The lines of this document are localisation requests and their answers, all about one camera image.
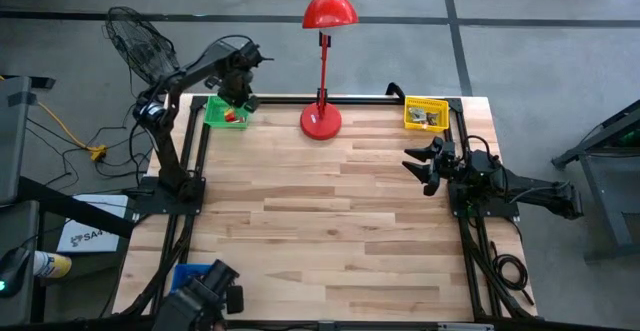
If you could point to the dark grey desk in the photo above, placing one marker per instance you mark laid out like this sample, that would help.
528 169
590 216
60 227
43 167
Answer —
12 146

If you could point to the green plastic basket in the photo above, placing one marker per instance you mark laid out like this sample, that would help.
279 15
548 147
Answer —
215 116

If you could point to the black aluminium table frame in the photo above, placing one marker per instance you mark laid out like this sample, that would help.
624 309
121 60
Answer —
375 100

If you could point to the red desk lamp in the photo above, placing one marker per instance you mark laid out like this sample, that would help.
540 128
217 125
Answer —
320 121

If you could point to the dark metal stand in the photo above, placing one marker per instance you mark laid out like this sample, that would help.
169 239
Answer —
615 181

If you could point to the white and yellow spray can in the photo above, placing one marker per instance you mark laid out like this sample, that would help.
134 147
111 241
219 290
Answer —
52 265

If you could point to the silver metal bracket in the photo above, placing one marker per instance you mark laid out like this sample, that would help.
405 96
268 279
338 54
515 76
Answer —
465 327

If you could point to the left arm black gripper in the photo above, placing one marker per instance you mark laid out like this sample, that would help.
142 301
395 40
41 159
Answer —
235 86

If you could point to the blue plastic bin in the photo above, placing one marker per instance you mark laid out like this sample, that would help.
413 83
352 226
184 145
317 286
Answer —
187 276

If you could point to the black floor fan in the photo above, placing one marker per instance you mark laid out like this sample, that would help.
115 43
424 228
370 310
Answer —
135 41

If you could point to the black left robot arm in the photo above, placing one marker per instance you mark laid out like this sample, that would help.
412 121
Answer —
170 136

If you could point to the yellow plastic basket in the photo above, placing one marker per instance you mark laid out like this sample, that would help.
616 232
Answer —
426 102

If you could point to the white printed box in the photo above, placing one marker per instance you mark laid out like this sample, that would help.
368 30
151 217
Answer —
90 236

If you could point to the black metal beam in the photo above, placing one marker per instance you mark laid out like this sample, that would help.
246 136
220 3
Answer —
75 206

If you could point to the black computer mouse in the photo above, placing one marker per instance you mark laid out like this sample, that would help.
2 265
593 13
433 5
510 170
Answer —
14 271

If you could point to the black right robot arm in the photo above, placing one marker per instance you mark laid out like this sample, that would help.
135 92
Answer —
530 191

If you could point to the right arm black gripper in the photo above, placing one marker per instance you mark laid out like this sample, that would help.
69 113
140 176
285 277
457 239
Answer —
445 163

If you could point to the black table clamp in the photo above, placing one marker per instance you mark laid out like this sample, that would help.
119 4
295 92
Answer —
396 91

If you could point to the black mechanical device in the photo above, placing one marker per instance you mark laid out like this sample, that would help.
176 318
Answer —
200 301

